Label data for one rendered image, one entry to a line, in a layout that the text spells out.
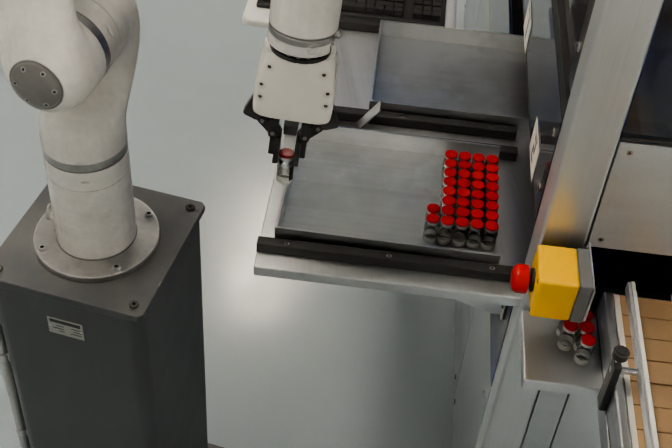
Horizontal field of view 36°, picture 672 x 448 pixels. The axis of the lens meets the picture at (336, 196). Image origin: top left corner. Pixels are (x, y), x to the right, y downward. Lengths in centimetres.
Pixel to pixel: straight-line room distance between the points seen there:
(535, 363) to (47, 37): 78
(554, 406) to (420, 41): 75
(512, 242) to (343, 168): 31
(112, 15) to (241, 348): 135
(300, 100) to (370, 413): 131
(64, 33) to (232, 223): 164
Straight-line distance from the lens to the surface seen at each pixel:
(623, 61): 128
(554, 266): 141
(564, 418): 178
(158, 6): 375
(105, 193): 151
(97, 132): 144
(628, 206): 143
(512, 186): 174
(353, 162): 174
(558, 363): 150
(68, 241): 159
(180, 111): 326
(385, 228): 163
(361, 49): 200
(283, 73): 127
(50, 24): 131
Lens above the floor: 201
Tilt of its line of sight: 43 degrees down
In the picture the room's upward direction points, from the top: 5 degrees clockwise
